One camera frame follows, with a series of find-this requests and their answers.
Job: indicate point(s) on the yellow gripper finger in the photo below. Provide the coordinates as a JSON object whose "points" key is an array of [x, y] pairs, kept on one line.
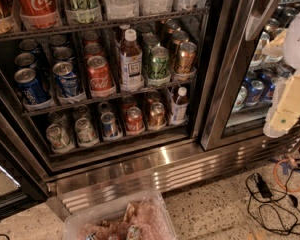
{"points": [[275, 47], [284, 112]]}

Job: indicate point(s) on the red coke can front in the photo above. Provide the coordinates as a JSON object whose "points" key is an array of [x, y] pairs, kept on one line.
{"points": [[99, 74]]}

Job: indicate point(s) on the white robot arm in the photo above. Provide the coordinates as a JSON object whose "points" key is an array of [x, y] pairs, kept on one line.
{"points": [[291, 49]]}

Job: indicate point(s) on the glass fridge door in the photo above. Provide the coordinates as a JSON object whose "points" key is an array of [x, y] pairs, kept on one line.
{"points": [[230, 57]]}

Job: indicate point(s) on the pepsi can behind door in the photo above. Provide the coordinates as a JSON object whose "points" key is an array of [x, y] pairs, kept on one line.
{"points": [[254, 91]]}

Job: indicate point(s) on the copper can front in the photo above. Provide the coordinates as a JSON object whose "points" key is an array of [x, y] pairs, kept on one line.
{"points": [[185, 57]]}

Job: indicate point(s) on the copper can middle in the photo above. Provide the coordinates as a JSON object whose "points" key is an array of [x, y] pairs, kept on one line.
{"points": [[177, 38]]}

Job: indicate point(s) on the copper can back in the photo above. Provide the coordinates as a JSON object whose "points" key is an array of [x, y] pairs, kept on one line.
{"points": [[170, 26]]}

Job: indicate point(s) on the tea bottle bottom shelf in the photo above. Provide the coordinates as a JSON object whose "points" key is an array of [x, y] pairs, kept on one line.
{"points": [[179, 104]]}

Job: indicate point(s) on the green can front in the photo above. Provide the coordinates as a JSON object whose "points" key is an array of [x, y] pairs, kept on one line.
{"points": [[158, 63]]}

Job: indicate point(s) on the green can middle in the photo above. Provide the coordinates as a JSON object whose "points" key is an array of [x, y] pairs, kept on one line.
{"points": [[148, 43]]}

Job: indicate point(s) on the copper can bottom shelf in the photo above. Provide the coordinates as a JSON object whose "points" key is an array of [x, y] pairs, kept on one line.
{"points": [[156, 114]]}

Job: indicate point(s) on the red can bottom shelf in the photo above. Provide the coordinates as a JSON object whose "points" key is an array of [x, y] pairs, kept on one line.
{"points": [[134, 121]]}

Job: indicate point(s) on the blue can bottom shelf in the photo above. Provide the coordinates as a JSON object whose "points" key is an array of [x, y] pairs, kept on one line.
{"points": [[110, 128]]}

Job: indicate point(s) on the red coke can middle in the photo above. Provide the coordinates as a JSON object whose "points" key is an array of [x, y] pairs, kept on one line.
{"points": [[93, 49]]}

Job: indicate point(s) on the red coke can back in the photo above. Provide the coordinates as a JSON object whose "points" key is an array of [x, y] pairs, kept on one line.
{"points": [[90, 37]]}

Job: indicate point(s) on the tall green can top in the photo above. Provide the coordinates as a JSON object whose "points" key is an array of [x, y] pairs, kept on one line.
{"points": [[83, 11]]}

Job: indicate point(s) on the white green can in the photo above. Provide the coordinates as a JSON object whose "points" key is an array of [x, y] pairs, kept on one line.
{"points": [[59, 138], [86, 134]]}

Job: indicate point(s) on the blue pepsi can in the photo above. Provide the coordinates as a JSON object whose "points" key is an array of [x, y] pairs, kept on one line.
{"points": [[66, 79], [31, 86]]}

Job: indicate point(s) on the pepsi can second row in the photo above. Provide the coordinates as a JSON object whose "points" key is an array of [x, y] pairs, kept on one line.
{"points": [[63, 54]]}

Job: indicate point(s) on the pepsi can back row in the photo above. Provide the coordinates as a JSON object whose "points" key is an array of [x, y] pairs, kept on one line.
{"points": [[57, 41]]}

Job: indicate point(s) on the white green can bottom left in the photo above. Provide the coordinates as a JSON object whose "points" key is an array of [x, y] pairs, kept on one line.
{"points": [[59, 138]]}

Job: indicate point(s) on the tall red coke can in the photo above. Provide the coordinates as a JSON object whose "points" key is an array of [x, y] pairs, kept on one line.
{"points": [[38, 14]]}

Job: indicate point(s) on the blue pepsi can front left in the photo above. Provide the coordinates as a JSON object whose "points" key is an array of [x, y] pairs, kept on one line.
{"points": [[31, 86]]}

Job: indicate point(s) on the pepsi can back left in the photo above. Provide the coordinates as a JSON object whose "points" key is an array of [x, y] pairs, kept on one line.
{"points": [[31, 46]]}

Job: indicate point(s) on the iced tea bottle white cap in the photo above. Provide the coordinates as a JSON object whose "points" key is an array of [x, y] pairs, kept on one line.
{"points": [[131, 59]]}

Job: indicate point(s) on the clear plastic bin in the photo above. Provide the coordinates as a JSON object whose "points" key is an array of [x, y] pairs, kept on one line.
{"points": [[140, 216]]}

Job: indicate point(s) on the fridge door handle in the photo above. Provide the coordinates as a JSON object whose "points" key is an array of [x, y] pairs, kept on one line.
{"points": [[259, 14]]}

